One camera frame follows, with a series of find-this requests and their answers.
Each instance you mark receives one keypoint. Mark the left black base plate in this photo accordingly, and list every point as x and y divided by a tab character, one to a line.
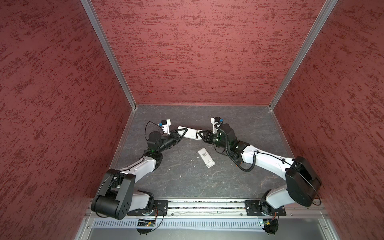
156	207

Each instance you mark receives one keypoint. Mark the white AC remote control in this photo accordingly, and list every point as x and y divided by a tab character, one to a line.
206	157

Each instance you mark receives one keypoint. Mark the left aluminium corner post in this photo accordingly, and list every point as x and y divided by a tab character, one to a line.
97	26

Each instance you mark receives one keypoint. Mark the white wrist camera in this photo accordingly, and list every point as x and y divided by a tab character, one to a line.
215	121
165	126

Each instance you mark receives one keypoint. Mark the right aluminium corner post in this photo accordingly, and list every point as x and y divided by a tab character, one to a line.
317	26

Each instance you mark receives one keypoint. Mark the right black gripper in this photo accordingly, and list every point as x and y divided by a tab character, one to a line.
208	134

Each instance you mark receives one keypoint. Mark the white slotted cable duct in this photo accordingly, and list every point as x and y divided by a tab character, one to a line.
190	224

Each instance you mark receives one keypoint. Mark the aluminium corner post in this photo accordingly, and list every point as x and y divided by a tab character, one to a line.
97	26
317	26

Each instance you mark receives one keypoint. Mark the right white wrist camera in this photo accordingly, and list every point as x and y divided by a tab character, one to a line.
215	121

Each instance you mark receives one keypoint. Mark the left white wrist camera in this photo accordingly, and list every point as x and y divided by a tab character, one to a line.
165	126

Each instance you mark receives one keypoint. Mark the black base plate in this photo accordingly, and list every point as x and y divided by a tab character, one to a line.
156	207
256	209

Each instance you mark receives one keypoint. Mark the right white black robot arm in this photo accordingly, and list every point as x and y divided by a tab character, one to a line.
301	181

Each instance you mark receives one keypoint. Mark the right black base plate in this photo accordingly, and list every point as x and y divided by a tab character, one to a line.
256	209

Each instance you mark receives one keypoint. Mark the grey remote control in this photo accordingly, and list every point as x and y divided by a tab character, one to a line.
192	133

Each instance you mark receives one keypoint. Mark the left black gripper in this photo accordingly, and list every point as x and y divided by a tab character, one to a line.
176	136

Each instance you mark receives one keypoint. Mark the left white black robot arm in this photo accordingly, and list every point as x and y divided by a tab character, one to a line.
116	196

